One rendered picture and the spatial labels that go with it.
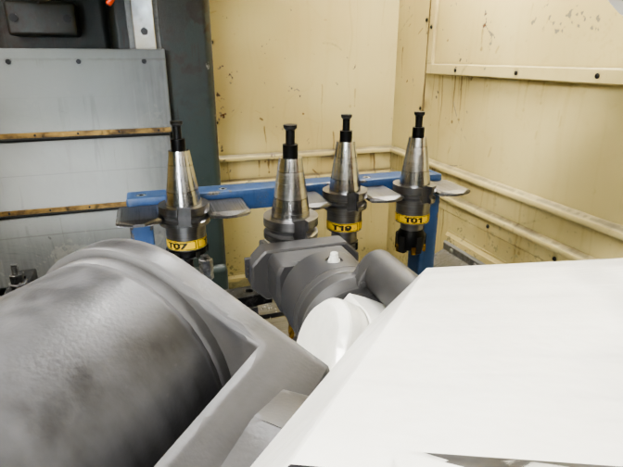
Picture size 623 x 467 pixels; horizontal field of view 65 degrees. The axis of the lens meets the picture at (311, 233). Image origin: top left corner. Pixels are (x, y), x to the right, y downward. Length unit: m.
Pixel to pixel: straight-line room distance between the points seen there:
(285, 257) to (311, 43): 1.22
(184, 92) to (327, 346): 0.96
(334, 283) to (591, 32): 0.85
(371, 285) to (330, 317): 0.06
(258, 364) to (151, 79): 1.05
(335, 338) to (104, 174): 0.94
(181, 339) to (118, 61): 1.04
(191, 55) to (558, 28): 0.79
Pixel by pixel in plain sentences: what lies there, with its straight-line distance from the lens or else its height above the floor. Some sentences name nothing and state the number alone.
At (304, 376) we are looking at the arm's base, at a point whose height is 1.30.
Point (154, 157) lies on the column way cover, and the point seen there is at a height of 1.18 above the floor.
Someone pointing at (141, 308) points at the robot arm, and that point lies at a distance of 0.16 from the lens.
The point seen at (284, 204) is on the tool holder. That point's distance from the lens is 0.54.
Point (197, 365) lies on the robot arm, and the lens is 0.16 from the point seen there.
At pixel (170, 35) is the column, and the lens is 1.22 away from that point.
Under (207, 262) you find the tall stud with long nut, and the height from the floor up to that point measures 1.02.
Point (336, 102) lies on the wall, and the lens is 1.69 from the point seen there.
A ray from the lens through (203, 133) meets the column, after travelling 1.24.
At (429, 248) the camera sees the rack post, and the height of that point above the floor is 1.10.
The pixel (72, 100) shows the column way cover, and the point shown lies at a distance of 1.18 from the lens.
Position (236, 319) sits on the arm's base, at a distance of 0.17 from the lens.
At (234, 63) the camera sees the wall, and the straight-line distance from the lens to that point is 1.59.
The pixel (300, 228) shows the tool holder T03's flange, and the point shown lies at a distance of 0.55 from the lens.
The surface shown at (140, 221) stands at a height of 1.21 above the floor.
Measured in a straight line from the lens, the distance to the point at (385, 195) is 0.70.
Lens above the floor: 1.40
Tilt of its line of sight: 20 degrees down
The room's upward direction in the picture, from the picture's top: straight up
